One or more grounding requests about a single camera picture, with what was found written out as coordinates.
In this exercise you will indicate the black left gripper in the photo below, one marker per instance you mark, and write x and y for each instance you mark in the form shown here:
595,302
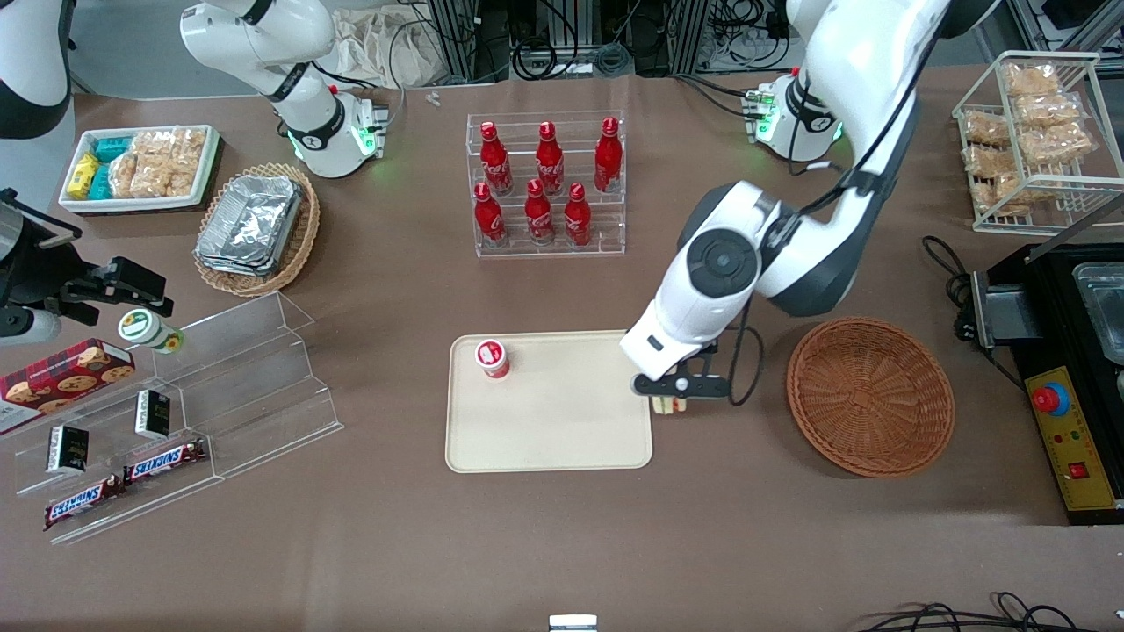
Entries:
709,349

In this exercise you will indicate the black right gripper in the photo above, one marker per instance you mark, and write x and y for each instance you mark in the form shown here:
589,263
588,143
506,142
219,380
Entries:
37,274

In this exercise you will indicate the triangular sandwich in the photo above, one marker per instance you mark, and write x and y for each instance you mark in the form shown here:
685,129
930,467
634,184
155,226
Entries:
667,405

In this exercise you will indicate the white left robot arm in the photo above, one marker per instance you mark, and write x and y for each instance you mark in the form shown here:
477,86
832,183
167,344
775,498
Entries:
720,263

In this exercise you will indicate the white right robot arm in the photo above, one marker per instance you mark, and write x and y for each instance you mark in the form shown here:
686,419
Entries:
312,132

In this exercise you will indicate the aluminium foil tray stack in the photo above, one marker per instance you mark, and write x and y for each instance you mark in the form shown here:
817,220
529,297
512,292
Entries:
250,219

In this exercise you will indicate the beige plastic tray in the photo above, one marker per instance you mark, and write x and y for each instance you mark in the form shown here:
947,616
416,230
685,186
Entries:
562,412

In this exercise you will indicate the oval light wicker basket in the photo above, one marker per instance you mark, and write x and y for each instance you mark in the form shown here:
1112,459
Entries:
299,241

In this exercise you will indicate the round brown wicker basket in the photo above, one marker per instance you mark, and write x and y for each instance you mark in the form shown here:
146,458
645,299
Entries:
869,395

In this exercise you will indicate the green white lidded cup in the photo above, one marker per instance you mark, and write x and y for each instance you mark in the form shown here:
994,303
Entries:
145,329

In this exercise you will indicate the small black box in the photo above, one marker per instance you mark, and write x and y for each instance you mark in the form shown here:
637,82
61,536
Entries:
153,414
67,449

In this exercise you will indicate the red cookie box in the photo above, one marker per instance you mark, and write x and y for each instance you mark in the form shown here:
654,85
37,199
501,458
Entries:
61,377

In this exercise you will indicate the clear acrylic stepped shelf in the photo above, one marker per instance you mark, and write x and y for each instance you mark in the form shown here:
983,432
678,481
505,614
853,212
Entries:
263,386

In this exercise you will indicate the rice cracker bag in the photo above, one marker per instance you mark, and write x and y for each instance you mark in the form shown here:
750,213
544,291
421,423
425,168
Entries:
985,128
151,162
123,175
1032,79
1047,110
1058,142
187,158
988,161
1005,193

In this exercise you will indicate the teal snack pack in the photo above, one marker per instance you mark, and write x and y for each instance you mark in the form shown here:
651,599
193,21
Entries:
112,147
102,183

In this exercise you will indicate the white rectangular snack bin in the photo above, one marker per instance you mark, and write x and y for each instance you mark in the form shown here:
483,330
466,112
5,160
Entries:
206,171

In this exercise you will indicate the yellow snack pack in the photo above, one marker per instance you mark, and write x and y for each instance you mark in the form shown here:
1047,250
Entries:
83,174

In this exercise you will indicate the Snickers bar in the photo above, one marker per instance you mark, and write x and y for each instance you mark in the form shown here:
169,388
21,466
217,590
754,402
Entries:
165,462
81,502

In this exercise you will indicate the clear acrylic bottle rack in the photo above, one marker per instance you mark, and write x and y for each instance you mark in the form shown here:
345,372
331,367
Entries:
606,224

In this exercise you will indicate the red cola bottle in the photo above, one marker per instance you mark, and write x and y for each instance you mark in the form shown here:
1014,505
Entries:
577,219
550,162
488,219
608,158
494,162
538,215

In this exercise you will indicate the red white yogurt cup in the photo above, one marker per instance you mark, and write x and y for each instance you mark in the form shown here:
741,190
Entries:
493,357

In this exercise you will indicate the small white edge marker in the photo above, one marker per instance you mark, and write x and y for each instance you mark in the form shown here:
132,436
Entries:
572,623

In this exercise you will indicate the grey metal box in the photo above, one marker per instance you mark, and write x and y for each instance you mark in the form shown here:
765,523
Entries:
1005,307

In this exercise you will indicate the beige cloth bag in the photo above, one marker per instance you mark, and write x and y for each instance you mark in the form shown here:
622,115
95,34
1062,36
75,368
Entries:
382,48

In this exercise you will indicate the red emergency stop button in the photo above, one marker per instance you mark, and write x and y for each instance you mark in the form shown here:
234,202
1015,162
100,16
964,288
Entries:
1051,399

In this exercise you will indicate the black control box yellow panel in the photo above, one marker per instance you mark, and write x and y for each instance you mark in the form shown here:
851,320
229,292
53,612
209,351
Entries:
1076,456

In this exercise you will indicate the clear plastic container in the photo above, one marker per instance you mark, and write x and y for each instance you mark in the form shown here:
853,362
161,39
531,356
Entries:
1102,307

